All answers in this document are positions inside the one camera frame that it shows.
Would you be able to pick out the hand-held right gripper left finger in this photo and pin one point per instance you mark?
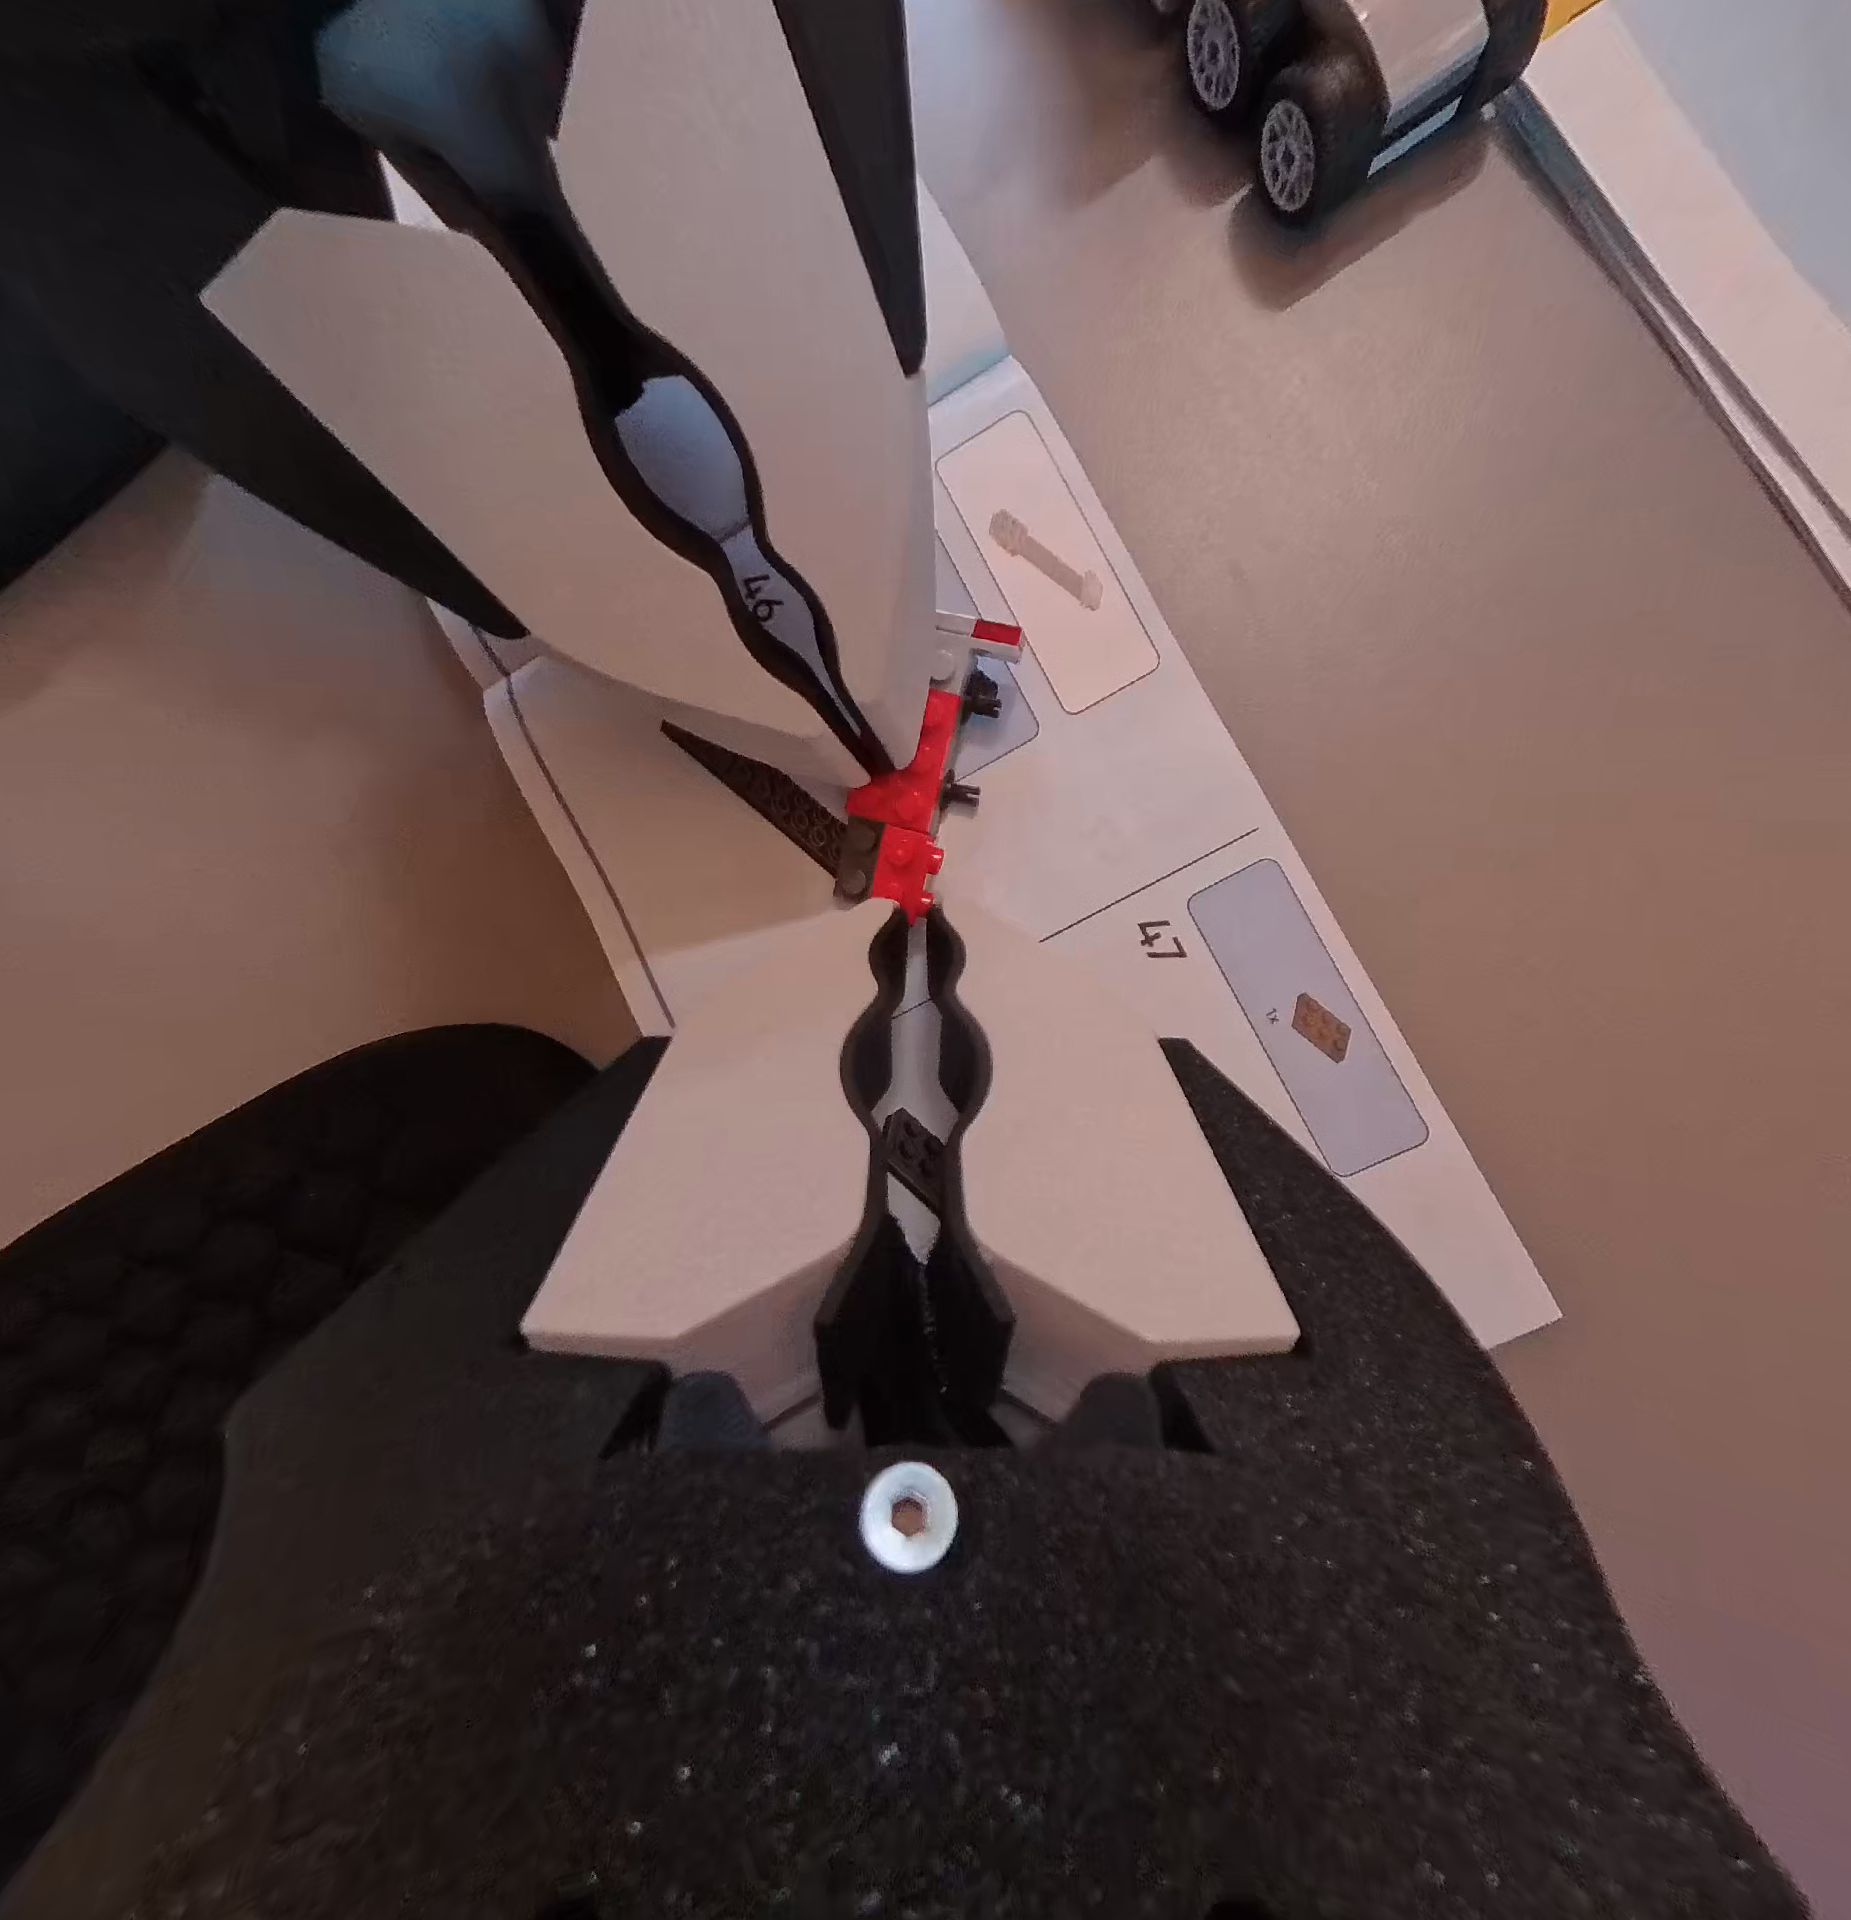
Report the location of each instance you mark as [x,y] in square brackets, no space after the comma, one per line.
[700,1187]

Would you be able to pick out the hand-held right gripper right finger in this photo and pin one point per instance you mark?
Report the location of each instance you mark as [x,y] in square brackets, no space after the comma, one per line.
[1137,1187]

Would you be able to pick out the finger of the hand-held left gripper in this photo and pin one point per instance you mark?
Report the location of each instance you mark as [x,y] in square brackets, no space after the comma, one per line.
[747,227]
[417,421]

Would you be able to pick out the grey red lego assembly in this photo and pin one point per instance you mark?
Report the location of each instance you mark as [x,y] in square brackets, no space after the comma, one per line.
[941,736]

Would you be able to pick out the open lego instruction booklet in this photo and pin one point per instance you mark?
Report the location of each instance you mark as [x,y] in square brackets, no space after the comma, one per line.
[1166,781]

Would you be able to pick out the black red lego truck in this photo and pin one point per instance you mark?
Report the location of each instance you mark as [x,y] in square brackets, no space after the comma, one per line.
[1345,91]

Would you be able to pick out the black quilted wrist pad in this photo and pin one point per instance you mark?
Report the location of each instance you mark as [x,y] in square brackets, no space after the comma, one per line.
[147,1321]

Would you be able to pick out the car cover instruction booklet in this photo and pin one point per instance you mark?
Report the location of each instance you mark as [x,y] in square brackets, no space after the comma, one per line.
[1767,227]

